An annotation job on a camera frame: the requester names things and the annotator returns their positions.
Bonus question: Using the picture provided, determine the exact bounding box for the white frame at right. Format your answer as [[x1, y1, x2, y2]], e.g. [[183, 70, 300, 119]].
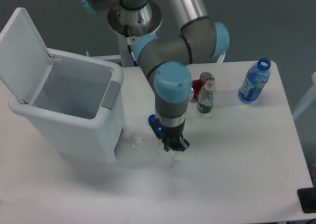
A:
[[292, 72, 316, 121]]

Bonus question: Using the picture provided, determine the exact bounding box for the clear green-label water bottle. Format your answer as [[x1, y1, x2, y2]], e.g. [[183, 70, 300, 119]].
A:
[[197, 79, 216, 114]]

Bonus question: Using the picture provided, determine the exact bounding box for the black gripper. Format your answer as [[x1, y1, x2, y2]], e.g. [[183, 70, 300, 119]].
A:
[[150, 118, 190, 152]]

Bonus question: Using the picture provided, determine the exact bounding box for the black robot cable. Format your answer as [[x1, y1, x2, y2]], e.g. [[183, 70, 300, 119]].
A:
[[124, 25, 139, 67]]

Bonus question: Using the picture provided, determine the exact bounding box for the white open trash bin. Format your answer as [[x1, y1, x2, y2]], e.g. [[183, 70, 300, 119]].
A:
[[0, 7, 125, 164]]

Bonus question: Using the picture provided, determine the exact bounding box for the black device at edge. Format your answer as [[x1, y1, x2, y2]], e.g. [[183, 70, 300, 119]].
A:
[[297, 187, 316, 214]]

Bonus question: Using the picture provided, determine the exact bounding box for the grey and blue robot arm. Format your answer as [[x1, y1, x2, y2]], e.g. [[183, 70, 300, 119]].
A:
[[81, 0, 230, 151]]

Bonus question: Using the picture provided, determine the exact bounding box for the crushed red soda can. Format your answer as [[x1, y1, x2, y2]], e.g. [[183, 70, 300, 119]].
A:
[[189, 72, 215, 102]]

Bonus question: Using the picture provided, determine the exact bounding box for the white paper ball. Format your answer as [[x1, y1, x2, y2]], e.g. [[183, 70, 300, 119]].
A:
[[131, 133, 148, 150], [158, 144, 182, 168]]

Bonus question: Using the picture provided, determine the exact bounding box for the blue plastic drink bottle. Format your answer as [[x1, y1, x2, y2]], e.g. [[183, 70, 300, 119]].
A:
[[238, 57, 271, 104]]

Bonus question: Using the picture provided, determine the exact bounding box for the blue bottle cap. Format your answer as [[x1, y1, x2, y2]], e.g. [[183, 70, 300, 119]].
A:
[[148, 114, 156, 124]]

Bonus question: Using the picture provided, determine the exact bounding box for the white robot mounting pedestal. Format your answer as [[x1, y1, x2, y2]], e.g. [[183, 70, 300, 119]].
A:
[[116, 33, 157, 67]]

